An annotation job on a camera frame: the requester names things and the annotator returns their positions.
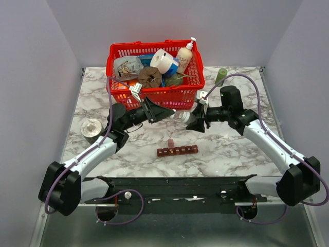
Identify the grey cartoon snack bag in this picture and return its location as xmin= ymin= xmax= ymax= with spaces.
xmin=113 ymin=56 xmax=144 ymax=81

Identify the green round vegetable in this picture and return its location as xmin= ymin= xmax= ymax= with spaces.
xmin=164 ymin=73 xmax=184 ymax=87

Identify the orange fruit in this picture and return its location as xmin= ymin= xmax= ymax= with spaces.
xmin=127 ymin=79 xmax=139 ymax=88

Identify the white toilet paper roll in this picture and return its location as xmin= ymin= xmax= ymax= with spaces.
xmin=150 ymin=49 xmax=177 ymax=76

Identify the orange small box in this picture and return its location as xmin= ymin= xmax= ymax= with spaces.
xmin=118 ymin=82 xmax=129 ymax=90

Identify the white-capped pill bottle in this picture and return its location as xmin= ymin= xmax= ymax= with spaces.
xmin=178 ymin=111 xmax=196 ymax=125

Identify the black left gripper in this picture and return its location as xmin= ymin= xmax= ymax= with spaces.
xmin=122 ymin=96 xmax=174 ymax=131

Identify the red plastic shopping basket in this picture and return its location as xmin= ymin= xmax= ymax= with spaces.
xmin=106 ymin=38 xmax=205 ymax=110

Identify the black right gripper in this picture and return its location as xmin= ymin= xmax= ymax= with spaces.
xmin=186 ymin=103 xmax=230 ymax=133

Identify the cream pump lotion bottle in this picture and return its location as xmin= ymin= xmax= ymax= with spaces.
xmin=176 ymin=37 xmax=196 ymax=74

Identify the red weekly pill organizer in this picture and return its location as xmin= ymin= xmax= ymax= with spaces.
xmin=156 ymin=139 xmax=198 ymax=157

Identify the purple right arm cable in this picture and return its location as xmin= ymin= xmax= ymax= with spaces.
xmin=203 ymin=74 xmax=329 ymax=224

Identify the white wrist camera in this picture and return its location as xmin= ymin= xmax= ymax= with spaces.
xmin=129 ymin=82 xmax=142 ymax=102
xmin=195 ymin=90 xmax=208 ymax=105

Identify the green cylindrical can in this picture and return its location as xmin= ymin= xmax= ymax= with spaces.
xmin=215 ymin=68 xmax=228 ymax=87

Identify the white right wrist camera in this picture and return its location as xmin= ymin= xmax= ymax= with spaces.
xmin=195 ymin=90 xmax=208 ymax=105

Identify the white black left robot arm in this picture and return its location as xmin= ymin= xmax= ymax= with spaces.
xmin=38 ymin=97 xmax=175 ymax=216

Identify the blue package in basket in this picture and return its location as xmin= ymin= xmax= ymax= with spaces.
xmin=138 ymin=54 xmax=154 ymax=67

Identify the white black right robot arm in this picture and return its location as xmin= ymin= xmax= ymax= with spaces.
xmin=179 ymin=86 xmax=320 ymax=206

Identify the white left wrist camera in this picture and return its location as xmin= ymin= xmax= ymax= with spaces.
xmin=129 ymin=82 xmax=142 ymax=102

